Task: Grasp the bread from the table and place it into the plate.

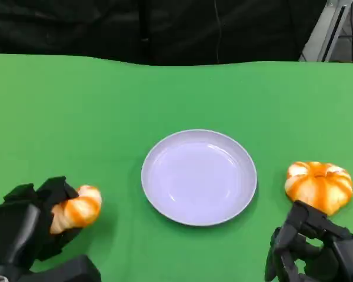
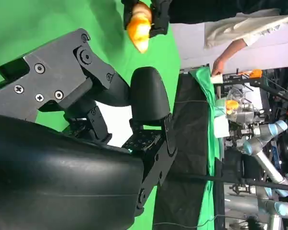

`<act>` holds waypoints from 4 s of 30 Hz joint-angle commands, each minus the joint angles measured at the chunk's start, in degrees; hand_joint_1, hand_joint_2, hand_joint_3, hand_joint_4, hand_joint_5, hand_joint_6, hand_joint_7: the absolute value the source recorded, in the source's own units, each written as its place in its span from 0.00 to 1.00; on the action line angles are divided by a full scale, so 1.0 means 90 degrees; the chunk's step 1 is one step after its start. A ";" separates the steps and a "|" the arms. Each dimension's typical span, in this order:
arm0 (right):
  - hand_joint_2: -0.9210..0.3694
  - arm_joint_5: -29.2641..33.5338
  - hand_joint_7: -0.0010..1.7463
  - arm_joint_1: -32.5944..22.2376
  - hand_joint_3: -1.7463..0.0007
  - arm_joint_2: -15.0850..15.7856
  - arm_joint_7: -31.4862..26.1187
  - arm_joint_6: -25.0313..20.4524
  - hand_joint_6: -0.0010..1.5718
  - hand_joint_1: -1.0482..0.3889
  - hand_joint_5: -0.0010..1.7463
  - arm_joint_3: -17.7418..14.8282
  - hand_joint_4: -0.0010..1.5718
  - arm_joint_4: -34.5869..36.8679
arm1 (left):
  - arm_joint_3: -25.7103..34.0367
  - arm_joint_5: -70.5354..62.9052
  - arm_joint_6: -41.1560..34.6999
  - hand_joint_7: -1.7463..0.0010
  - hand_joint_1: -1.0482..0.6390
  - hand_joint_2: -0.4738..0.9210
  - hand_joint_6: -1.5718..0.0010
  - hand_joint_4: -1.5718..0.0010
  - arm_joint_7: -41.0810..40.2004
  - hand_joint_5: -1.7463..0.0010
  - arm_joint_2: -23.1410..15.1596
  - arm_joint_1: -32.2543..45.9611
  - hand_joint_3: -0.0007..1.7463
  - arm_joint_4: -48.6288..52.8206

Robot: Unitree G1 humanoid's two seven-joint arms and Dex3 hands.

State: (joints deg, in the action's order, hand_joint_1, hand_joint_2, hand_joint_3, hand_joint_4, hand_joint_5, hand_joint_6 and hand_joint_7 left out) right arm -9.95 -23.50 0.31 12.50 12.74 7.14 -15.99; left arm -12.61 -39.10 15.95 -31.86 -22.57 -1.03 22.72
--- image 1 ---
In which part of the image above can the lilac plate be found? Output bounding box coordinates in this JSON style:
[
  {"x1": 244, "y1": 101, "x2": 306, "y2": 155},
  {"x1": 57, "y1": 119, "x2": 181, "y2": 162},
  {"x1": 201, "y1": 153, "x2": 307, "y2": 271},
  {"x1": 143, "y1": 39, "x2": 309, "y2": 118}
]
[{"x1": 141, "y1": 129, "x2": 258, "y2": 227}]

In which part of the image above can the grey metal frame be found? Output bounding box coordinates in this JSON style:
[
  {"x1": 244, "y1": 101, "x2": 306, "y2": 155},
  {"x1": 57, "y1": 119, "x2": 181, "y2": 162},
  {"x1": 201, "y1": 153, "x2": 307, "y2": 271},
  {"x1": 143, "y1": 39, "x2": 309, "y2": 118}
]
[{"x1": 299, "y1": 0, "x2": 353, "y2": 63}]

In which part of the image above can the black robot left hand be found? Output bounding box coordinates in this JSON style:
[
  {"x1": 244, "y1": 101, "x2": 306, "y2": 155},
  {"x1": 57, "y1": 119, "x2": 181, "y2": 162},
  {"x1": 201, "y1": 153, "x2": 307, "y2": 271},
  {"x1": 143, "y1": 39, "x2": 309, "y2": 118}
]
[{"x1": 0, "y1": 176, "x2": 84, "y2": 282}]

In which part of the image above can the green table cloth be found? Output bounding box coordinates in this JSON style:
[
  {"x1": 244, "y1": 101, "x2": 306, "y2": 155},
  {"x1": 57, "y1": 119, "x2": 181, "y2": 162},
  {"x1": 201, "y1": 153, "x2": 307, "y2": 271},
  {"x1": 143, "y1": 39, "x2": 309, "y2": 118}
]
[{"x1": 0, "y1": 52, "x2": 353, "y2": 282}]

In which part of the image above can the orange white toy bread roll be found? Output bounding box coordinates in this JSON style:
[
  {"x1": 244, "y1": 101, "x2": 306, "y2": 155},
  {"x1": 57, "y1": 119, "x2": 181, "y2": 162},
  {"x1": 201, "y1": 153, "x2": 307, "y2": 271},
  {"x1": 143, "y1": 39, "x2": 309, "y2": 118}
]
[
  {"x1": 284, "y1": 160, "x2": 353, "y2": 217},
  {"x1": 49, "y1": 184, "x2": 102, "y2": 235}
]

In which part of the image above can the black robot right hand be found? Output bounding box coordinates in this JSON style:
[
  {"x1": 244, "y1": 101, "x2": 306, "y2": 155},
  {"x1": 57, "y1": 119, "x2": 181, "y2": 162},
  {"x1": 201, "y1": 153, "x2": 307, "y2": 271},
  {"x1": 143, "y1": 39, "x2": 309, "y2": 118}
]
[{"x1": 264, "y1": 200, "x2": 353, "y2": 282}]

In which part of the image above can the black backdrop curtain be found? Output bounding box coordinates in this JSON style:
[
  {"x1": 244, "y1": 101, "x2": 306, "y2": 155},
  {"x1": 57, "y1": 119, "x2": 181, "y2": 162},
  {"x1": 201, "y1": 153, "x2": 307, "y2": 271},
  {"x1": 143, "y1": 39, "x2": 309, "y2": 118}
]
[{"x1": 0, "y1": 0, "x2": 327, "y2": 66}]

